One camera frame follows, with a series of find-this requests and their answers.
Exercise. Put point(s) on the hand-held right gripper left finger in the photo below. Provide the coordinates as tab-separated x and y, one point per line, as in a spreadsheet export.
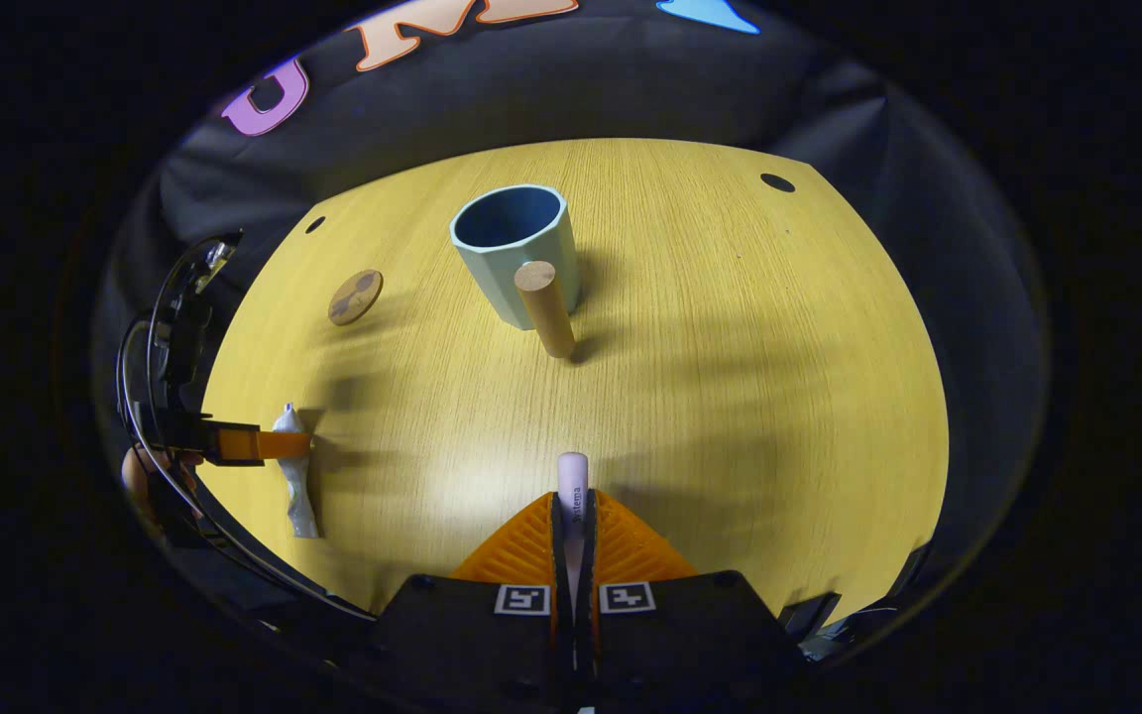
472	635

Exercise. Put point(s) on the round wooden coaster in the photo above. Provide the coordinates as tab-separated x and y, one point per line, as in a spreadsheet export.
355	297

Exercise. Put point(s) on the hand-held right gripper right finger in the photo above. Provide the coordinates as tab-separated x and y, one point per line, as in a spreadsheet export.
690	645

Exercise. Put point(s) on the white toothpaste tube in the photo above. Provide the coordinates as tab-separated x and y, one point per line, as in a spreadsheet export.
295	491

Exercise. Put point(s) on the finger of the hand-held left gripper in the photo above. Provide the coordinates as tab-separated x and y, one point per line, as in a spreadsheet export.
254	443

